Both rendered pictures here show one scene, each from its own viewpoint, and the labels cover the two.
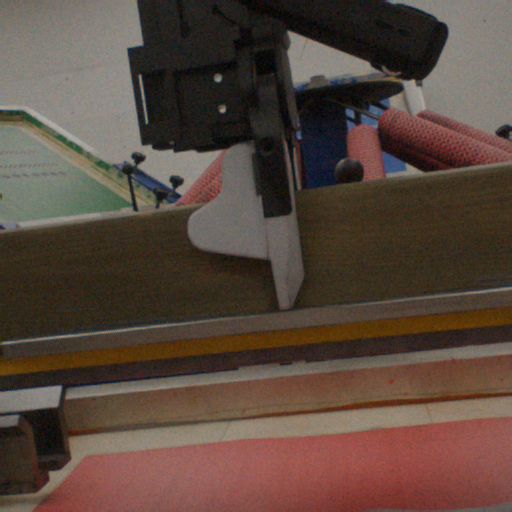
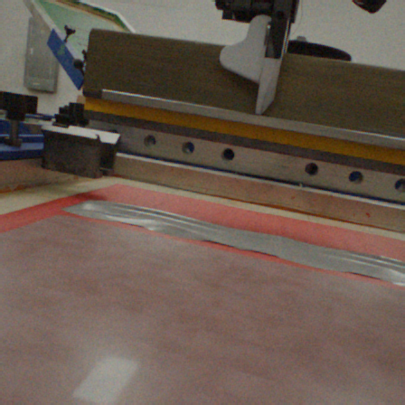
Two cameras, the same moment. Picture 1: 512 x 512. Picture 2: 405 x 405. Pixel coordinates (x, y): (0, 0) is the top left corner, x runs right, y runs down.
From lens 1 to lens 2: 0.10 m
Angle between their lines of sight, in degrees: 6
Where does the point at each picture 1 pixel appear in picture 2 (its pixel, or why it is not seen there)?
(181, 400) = (174, 174)
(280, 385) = (231, 182)
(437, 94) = not seen: hidden behind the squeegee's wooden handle
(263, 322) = (244, 117)
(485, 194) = (386, 82)
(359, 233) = (311, 85)
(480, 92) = not seen: hidden behind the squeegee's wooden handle
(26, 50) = not seen: outside the picture
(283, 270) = (264, 89)
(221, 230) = (238, 59)
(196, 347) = (202, 125)
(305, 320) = (267, 122)
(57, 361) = (126, 111)
